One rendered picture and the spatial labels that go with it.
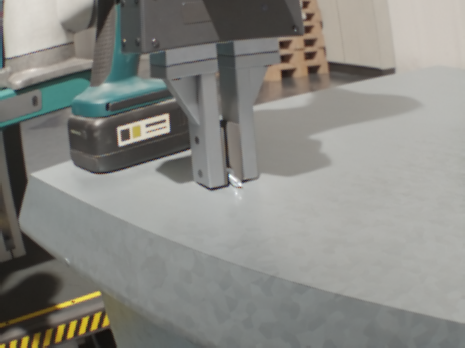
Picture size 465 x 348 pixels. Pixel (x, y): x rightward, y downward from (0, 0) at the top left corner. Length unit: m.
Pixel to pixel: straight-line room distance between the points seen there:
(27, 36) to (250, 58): 0.59
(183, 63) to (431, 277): 0.23
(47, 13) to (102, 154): 0.50
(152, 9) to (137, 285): 0.18
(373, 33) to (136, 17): 5.22
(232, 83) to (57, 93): 0.57
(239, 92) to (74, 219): 0.16
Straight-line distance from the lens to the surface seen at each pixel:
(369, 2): 5.55
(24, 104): 0.92
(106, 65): 0.50
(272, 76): 5.33
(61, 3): 0.94
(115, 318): 0.58
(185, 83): 0.40
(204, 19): 0.38
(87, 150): 0.49
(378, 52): 5.56
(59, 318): 0.92
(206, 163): 0.41
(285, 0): 0.42
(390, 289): 0.26
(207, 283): 0.32
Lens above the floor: 0.78
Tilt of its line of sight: 16 degrees down
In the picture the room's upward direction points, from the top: 5 degrees counter-clockwise
